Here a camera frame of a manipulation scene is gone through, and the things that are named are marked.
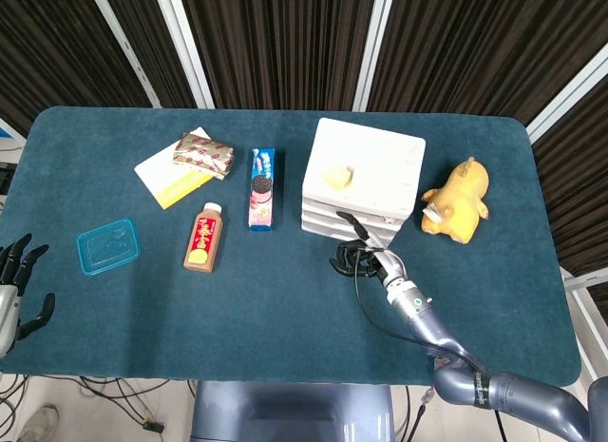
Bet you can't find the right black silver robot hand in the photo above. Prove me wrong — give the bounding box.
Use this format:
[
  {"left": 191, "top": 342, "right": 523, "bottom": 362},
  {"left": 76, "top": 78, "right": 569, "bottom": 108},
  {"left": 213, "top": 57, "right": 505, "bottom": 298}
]
[{"left": 330, "top": 211, "right": 406, "bottom": 289}]

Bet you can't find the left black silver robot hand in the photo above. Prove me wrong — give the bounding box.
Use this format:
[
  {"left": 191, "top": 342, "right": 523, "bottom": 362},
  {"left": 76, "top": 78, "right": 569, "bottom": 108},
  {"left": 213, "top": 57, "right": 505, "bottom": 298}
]
[{"left": 0, "top": 232, "right": 57, "bottom": 358}]

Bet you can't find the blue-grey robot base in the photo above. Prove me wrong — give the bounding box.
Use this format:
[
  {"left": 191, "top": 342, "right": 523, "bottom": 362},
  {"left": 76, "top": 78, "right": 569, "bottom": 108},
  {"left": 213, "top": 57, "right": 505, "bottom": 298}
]
[{"left": 189, "top": 380, "right": 395, "bottom": 442}]

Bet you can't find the white plastic drawer cabinet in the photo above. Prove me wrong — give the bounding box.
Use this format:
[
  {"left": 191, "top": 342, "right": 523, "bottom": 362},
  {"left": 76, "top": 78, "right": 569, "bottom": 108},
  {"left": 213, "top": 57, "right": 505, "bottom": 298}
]
[{"left": 299, "top": 117, "right": 427, "bottom": 249}]

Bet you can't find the yellow plush toy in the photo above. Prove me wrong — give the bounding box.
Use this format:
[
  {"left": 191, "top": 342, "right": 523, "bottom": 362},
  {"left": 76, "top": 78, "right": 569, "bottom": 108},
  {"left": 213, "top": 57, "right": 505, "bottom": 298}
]
[{"left": 420, "top": 156, "right": 491, "bottom": 245}]

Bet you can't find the white shoe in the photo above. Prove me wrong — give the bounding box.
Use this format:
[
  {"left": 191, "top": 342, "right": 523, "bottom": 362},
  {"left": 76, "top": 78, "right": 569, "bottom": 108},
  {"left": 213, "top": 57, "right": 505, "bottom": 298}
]
[{"left": 18, "top": 403, "right": 61, "bottom": 442}]

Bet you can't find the blue clear plastic lid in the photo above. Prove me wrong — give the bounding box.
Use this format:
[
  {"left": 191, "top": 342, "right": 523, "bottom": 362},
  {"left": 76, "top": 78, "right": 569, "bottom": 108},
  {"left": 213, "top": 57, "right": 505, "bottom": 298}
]
[{"left": 76, "top": 217, "right": 143, "bottom": 276}]

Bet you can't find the blue pink cookie box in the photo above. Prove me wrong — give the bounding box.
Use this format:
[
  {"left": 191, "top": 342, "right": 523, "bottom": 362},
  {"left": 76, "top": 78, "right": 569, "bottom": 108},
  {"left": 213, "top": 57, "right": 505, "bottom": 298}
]
[{"left": 247, "top": 147, "right": 276, "bottom": 233}]

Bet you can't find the teal table cloth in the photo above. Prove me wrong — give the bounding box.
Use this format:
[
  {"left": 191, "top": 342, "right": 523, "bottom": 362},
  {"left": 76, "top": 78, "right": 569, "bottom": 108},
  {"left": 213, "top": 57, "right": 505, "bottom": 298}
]
[{"left": 0, "top": 105, "right": 583, "bottom": 389}]

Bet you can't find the blue white sign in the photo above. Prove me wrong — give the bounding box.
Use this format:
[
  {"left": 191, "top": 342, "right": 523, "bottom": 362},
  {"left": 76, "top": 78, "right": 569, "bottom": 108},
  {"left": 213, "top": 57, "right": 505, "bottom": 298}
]
[{"left": 0, "top": 118, "right": 27, "bottom": 151}]

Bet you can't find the brown milk tea bottle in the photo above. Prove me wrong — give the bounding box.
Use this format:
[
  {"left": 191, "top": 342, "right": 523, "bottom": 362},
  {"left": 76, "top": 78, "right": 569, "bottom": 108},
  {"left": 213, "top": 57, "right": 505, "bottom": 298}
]
[{"left": 182, "top": 202, "right": 225, "bottom": 274}]

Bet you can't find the white yellow booklet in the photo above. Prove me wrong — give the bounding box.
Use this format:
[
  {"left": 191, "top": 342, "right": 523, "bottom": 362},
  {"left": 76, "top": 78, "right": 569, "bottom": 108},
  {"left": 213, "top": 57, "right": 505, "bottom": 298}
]
[{"left": 133, "top": 125, "right": 215, "bottom": 211}]

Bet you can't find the gold red snack bag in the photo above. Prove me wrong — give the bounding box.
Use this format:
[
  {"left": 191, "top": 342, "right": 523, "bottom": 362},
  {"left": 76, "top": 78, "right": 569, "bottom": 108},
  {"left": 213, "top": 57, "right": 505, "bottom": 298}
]
[{"left": 171, "top": 131, "right": 235, "bottom": 181}]

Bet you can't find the button wire with connector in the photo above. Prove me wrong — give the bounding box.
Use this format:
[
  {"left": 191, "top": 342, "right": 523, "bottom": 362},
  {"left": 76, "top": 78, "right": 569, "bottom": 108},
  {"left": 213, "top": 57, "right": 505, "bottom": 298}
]
[{"left": 406, "top": 384, "right": 438, "bottom": 442}]

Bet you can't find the white metal rack frame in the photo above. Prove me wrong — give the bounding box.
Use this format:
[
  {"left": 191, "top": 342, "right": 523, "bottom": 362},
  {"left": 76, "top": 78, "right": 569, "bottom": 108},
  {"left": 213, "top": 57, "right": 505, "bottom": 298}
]
[{"left": 560, "top": 269, "right": 608, "bottom": 381}]

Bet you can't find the slanted white frame post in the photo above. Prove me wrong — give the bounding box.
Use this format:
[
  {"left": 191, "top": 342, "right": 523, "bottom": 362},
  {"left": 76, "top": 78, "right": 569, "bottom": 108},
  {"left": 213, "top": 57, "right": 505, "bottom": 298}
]
[{"left": 524, "top": 47, "right": 608, "bottom": 143}]

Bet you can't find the thin white frame post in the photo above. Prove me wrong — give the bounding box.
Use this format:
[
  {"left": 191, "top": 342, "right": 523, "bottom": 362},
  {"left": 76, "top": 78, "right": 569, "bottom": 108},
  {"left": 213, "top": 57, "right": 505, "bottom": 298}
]
[{"left": 87, "top": 0, "right": 162, "bottom": 108}]

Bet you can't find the wide white frame post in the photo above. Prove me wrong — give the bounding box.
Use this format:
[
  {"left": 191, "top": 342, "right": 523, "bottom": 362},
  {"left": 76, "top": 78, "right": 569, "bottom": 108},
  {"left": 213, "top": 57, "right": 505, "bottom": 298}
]
[{"left": 152, "top": 0, "right": 216, "bottom": 109}]

